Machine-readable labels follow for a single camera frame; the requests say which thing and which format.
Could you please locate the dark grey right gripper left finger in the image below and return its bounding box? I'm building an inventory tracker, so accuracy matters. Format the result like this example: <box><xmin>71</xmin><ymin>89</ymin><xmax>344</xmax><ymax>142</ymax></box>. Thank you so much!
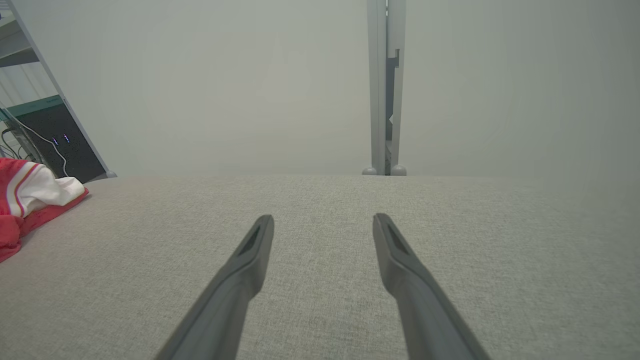
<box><xmin>155</xmin><ymin>214</ymin><xmax>275</xmax><ymax>360</ymax></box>

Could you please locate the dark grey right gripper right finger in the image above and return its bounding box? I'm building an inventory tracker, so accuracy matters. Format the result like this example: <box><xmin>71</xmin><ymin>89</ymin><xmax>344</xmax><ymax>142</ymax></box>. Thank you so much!
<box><xmin>372</xmin><ymin>213</ymin><xmax>492</xmax><ymax>360</ymax></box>

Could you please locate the red white basketball jersey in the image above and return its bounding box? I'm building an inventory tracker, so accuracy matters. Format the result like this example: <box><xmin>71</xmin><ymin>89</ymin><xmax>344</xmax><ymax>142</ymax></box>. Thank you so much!
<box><xmin>0</xmin><ymin>157</ymin><xmax>90</xmax><ymax>263</ymax></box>

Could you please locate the black computer case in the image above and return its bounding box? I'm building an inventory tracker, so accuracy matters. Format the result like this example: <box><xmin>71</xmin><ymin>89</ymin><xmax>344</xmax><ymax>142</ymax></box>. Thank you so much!
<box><xmin>10</xmin><ymin>102</ymin><xmax>107</xmax><ymax>184</ymax></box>

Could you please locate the grey metal shelf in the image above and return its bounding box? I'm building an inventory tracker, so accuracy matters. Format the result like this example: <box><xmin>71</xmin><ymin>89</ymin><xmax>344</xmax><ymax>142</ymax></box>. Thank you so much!
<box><xmin>0</xmin><ymin>10</ymin><xmax>41</xmax><ymax>68</ymax></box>

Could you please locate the thin white cable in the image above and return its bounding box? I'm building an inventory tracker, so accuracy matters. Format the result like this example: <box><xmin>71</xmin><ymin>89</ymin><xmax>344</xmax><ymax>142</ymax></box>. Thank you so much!
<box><xmin>7</xmin><ymin>115</ymin><xmax>69</xmax><ymax>178</ymax></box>

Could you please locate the grey double partition post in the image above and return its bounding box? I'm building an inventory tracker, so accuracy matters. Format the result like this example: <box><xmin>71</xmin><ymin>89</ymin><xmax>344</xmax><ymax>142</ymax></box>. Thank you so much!
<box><xmin>362</xmin><ymin>0</ymin><xmax>408</xmax><ymax>177</ymax></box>

